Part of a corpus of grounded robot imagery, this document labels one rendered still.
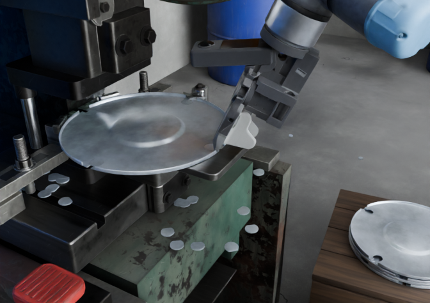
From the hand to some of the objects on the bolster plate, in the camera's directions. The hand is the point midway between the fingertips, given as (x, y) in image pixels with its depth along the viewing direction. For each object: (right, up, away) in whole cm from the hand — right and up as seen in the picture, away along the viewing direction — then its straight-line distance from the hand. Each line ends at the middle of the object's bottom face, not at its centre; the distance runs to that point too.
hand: (214, 142), depth 75 cm
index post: (-3, +3, +24) cm, 25 cm away
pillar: (-32, -1, +12) cm, 34 cm away
